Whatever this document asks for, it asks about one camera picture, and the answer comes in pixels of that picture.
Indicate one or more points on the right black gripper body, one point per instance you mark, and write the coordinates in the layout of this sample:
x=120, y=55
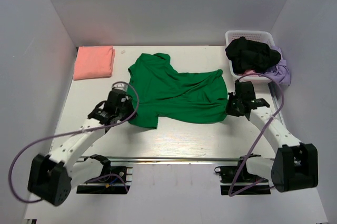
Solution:
x=233, y=106

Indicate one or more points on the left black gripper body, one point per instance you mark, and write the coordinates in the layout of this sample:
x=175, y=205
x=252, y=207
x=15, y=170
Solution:
x=126, y=110

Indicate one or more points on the green t shirt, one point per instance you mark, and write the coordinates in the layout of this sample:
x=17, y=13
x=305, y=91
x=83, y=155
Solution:
x=158, y=90

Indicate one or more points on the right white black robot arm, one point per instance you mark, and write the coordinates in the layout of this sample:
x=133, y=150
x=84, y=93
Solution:
x=295, y=165

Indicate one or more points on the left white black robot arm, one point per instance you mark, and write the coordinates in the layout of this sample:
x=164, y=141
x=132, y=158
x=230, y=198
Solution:
x=53, y=176

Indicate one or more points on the pink garment in basket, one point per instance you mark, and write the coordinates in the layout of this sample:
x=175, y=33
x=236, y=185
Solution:
x=250, y=73

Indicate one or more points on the black garment in basket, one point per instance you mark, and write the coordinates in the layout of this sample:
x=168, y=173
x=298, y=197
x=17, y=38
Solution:
x=251, y=55

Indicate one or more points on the lilac garment in basket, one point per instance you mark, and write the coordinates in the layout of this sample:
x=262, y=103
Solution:
x=280, y=72

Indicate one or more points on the folded pink t shirt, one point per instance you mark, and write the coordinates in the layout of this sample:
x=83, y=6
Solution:
x=94, y=62

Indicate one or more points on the white plastic laundry basket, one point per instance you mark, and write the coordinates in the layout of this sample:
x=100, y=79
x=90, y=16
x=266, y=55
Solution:
x=257, y=36

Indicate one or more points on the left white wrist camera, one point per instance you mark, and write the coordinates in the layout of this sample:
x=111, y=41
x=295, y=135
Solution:
x=119, y=87

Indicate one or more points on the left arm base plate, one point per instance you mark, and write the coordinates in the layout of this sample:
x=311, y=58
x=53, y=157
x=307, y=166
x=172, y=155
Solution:
x=116, y=176

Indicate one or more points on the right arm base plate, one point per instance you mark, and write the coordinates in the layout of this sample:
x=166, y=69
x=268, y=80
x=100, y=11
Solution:
x=227, y=174

